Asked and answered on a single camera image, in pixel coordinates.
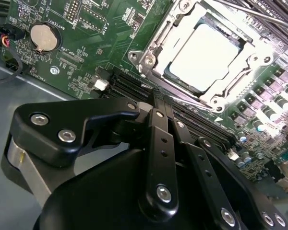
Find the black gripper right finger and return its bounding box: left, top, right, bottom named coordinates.
left=164, top=94, right=288, bottom=230

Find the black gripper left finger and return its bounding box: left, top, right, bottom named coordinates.
left=1, top=88, right=180, bottom=218

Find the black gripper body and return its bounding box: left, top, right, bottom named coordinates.
left=38, top=143, right=224, bottom=230

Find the silver CPU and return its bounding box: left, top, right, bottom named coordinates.
left=163, top=16, right=247, bottom=95

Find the metal socket cover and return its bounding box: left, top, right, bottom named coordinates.
left=139, top=0, right=276, bottom=113

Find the metal locking lever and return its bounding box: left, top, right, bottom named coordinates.
left=218, top=0, right=288, bottom=31

